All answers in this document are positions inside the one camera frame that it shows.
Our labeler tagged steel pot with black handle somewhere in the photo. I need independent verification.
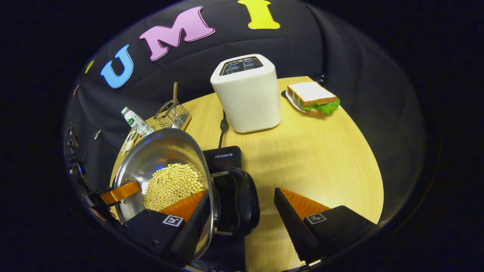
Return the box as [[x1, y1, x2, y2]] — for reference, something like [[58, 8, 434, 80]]
[[112, 128, 261, 261]]

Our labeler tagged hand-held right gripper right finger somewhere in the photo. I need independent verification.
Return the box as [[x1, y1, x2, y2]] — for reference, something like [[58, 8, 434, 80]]
[[274, 187, 379, 265]]

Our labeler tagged wooden-handled spoon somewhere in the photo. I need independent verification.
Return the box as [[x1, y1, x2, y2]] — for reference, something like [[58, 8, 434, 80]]
[[166, 82, 182, 129]]

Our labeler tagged white drink bottle green label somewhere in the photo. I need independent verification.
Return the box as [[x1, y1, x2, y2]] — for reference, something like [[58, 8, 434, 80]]
[[121, 107, 155, 137]]

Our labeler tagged black toaster power cable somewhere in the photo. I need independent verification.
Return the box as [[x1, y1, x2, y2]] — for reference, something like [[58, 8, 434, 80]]
[[217, 110, 230, 148]]

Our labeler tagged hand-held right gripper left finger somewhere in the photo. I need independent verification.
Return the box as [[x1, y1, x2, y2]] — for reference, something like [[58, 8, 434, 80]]
[[123, 189, 212, 267]]

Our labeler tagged wire utensil holder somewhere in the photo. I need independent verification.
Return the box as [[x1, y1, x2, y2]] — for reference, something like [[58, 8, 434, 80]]
[[153, 99, 191, 130]]

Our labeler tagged pile of soybeans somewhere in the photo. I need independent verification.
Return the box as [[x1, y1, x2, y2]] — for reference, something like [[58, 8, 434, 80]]
[[143, 163, 205, 211]]

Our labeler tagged white divided bean dish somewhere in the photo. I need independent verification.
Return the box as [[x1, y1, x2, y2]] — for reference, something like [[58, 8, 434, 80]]
[[120, 128, 140, 156]]

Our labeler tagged white toaster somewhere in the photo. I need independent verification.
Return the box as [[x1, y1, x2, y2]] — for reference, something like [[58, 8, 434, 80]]
[[210, 54, 282, 133]]

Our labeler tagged sandwich with lettuce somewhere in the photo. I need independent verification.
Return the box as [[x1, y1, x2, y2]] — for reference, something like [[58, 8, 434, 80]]
[[287, 82, 341, 116]]

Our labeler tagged black induction cooktop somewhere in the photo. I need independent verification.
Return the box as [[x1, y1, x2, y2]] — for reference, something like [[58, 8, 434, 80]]
[[185, 145, 247, 272]]

